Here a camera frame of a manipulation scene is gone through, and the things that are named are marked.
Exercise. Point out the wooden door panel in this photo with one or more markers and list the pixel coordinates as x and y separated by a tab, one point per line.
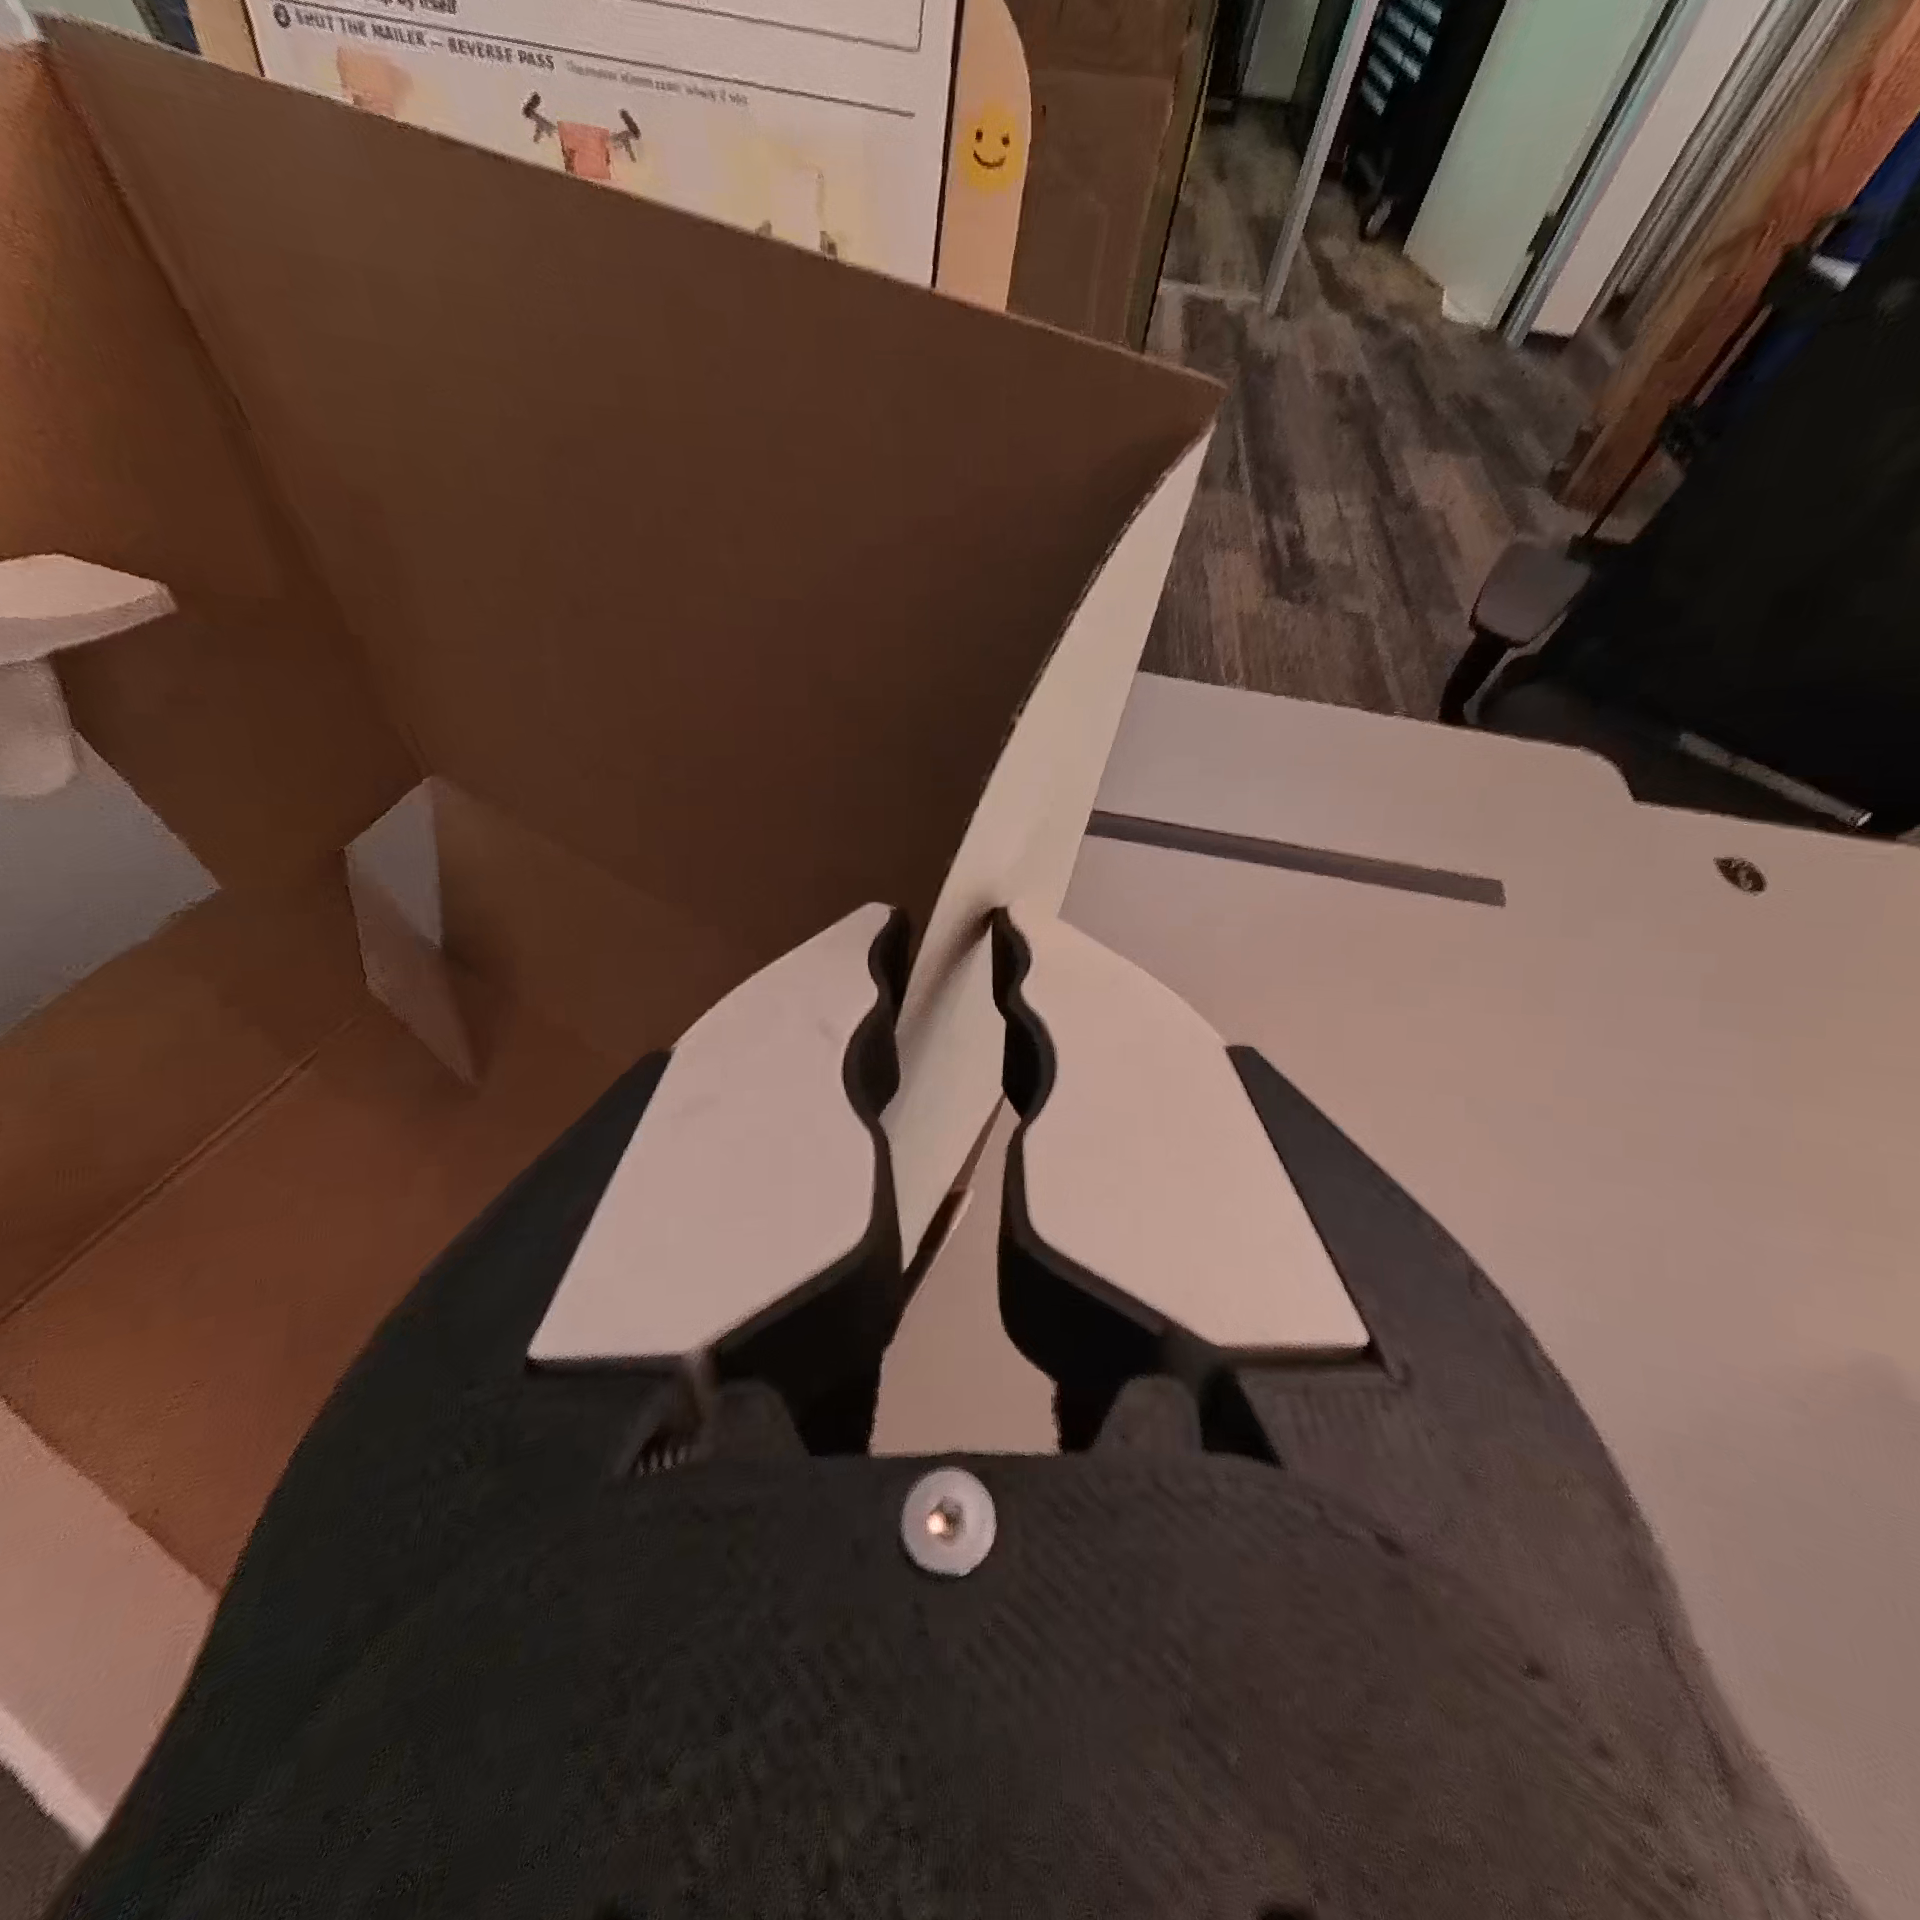
1754	134

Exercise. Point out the yellow smiley sticker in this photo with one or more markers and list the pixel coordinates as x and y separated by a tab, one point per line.
989	145

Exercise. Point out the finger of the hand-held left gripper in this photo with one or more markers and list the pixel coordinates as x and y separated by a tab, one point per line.
68	601

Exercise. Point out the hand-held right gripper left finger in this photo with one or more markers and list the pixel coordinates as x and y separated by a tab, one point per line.
734	1170

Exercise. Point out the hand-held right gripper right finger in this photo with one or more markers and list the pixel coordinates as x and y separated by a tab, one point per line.
1171	1184

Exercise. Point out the black office chair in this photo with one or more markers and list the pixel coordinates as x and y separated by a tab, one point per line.
1770	601

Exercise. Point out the metal table screw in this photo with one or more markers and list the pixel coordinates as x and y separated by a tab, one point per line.
1740	873

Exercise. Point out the cardboard mailer box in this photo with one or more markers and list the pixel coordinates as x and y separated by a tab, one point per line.
600	525

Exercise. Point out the dark drawer cabinet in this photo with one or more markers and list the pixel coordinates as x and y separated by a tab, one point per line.
1424	105

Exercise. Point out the brown cardboard carton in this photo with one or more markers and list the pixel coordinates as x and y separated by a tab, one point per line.
1103	164

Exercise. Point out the printed instruction sheet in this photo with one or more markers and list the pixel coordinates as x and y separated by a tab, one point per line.
630	105

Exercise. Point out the instruction poster with smiley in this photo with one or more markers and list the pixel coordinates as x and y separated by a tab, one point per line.
982	241

